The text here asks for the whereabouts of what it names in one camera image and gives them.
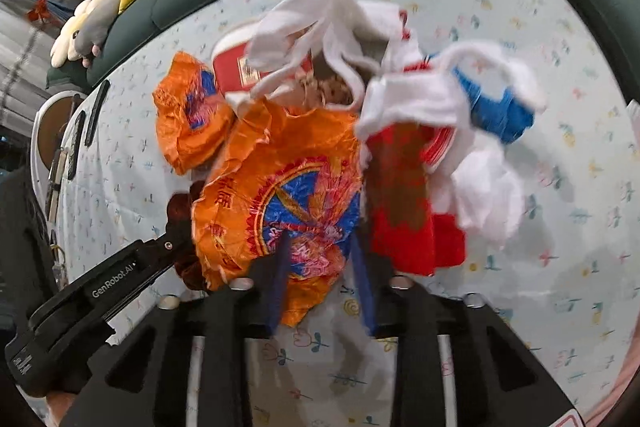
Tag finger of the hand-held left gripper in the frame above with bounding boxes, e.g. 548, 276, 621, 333
75, 219, 196, 323

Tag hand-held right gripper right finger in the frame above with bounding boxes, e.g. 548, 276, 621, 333
347, 234, 586, 427

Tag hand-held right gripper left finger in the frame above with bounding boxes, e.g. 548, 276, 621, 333
60, 232, 296, 427

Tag dark red wrapper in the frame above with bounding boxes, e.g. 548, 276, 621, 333
167, 194, 206, 293

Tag large orange printed plastic bag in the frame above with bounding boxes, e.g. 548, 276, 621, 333
192, 99, 366, 328

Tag red plastic bag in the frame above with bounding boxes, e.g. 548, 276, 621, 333
365, 122, 468, 278

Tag small orange printed wrapper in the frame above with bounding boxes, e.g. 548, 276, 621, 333
152, 52, 236, 178

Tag black remote control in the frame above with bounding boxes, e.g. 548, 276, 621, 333
84, 79, 111, 148
64, 111, 87, 180

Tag white crumpled tissue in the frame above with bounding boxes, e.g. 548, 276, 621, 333
435, 132, 526, 248

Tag white round chair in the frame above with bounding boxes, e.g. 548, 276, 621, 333
30, 89, 91, 208

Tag brown food scraps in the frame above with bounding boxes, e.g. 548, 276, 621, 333
290, 74, 356, 108

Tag white and blue plastic bag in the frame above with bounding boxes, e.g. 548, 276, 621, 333
357, 42, 548, 142

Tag floral tablecloth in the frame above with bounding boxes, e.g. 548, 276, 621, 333
50, 0, 640, 427

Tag red and white box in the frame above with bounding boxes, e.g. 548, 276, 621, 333
210, 22, 316, 95

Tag blue and white package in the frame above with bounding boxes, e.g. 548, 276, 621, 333
450, 62, 536, 145

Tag grey flower plush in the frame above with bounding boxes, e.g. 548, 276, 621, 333
49, 0, 126, 68

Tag red knot ornament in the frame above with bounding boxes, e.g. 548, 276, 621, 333
25, 0, 56, 28

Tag person's pink clothing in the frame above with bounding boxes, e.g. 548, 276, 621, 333
585, 357, 640, 427

